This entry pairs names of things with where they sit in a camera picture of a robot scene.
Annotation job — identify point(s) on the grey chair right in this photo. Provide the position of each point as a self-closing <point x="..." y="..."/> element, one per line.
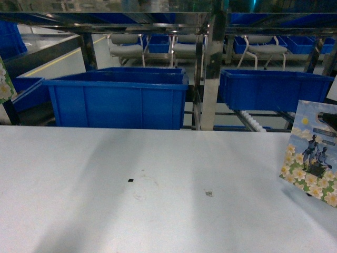
<point x="262" y="45"/>

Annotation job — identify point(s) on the large blue bin near table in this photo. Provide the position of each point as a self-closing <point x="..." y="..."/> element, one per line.
<point x="119" y="100"/>

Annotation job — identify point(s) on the grey chair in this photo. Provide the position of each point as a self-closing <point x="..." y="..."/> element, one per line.
<point x="126" y="46"/>
<point x="262" y="45"/>

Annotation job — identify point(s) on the steel rack vertical post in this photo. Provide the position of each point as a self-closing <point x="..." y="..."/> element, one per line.
<point x="213" y="59"/>

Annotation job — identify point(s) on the flower gift bag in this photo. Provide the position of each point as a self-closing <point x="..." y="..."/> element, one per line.
<point x="310" y="157"/>
<point x="7" y="91"/>

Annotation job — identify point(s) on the blue bin on rollers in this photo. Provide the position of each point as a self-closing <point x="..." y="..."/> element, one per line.
<point x="271" y="90"/>

